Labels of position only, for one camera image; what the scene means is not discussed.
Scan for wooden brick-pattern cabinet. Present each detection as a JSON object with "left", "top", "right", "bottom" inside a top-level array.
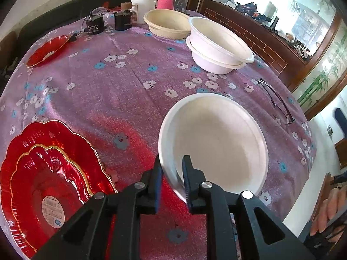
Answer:
[{"left": 187, "top": 0, "right": 342, "bottom": 91}]

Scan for black box with red label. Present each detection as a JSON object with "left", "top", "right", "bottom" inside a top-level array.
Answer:
[{"left": 113, "top": 11, "right": 133, "bottom": 31}]

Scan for white bowls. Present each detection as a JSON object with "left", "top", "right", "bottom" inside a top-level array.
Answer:
[{"left": 188, "top": 17, "right": 255, "bottom": 63}]

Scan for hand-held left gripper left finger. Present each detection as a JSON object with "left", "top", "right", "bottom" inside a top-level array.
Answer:
[{"left": 33, "top": 156, "right": 164, "bottom": 260}]

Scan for small red glass plate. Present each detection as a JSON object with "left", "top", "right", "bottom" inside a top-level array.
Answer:
[{"left": 26, "top": 35, "right": 71, "bottom": 68}]

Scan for bamboo print glass panel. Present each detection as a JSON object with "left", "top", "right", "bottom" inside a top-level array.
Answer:
[{"left": 295, "top": 24, "right": 347, "bottom": 114}]

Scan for clear round container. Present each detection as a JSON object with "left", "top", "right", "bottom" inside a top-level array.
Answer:
[{"left": 92, "top": 6, "right": 109, "bottom": 17}]

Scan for purple floral tablecloth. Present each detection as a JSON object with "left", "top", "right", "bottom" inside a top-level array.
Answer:
[{"left": 0, "top": 9, "right": 318, "bottom": 260}]

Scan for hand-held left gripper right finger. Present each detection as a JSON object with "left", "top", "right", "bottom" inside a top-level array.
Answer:
[{"left": 182, "top": 155, "right": 316, "bottom": 260}]

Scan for person's right hand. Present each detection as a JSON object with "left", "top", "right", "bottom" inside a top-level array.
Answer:
[{"left": 310, "top": 187, "right": 347, "bottom": 237}]

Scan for medium red gold-rimmed plate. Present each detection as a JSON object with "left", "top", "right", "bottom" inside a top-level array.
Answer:
[{"left": 11, "top": 144, "right": 93, "bottom": 252}]

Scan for white plastic bowl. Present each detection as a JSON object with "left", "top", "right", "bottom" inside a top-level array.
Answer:
[
  {"left": 158, "top": 93, "right": 269, "bottom": 203},
  {"left": 186, "top": 36, "right": 246, "bottom": 74}
]

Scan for white plastic jar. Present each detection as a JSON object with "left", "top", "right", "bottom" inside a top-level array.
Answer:
[{"left": 131, "top": 0, "right": 157, "bottom": 24}]

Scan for black phone stand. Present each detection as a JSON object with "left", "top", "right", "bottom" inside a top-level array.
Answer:
[{"left": 173, "top": 0, "right": 188, "bottom": 13}]

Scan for black box with white print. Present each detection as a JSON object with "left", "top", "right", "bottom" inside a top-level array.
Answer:
[{"left": 85, "top": 16, "right": 105, "bottom": 35}]

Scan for black sofa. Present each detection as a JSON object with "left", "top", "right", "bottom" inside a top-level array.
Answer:
[{"left": 19, "top": 0, "right": 196, "bottom": 44}]

